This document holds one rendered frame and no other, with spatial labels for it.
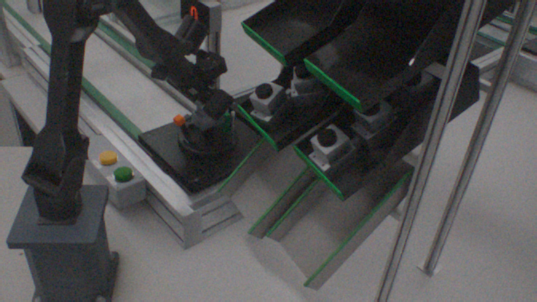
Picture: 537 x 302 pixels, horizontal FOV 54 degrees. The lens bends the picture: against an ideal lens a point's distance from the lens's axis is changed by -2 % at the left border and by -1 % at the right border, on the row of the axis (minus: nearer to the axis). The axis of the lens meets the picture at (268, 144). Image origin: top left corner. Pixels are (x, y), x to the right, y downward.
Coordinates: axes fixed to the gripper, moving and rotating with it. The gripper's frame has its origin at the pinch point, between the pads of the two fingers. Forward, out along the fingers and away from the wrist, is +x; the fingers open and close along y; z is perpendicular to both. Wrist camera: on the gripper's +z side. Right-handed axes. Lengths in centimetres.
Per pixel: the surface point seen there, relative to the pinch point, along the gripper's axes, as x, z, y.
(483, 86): -6, 29, -50
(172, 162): 1.6, -16.1, -1.9
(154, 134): 3.0, -14.4, 9.6
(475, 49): 73, 75, -9
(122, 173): -5.2, -24.6, 0.8
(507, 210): 49, 28, -54
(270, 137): -14.0, 0.2, -29.5
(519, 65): 84, 82, -20
